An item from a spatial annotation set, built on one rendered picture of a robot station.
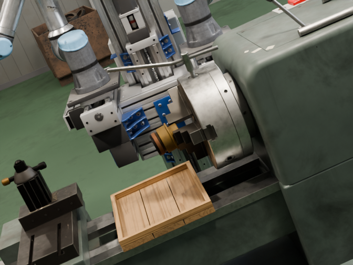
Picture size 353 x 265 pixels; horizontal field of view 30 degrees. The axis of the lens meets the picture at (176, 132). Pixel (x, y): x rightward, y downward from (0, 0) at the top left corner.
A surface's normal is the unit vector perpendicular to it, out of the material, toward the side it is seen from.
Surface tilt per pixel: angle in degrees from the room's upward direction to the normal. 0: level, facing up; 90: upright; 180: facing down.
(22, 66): 90
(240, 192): 0
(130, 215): 0
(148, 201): 0
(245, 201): 90
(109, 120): 90
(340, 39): 90
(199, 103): 52
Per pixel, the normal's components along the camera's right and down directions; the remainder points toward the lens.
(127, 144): 0.07, 0.33
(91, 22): 0.29, 0.24
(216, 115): 0.03, -0.02
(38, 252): -0.37, -0.87
